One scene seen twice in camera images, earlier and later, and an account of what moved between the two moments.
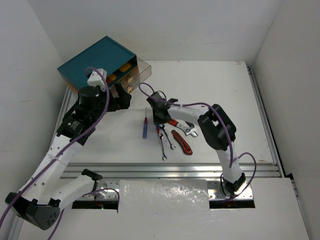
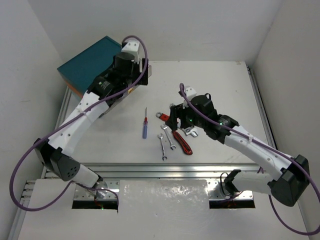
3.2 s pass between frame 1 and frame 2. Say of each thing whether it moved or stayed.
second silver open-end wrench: stayed
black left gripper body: moved
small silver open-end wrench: stayed
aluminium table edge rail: stayed
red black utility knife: stayed
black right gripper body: moved
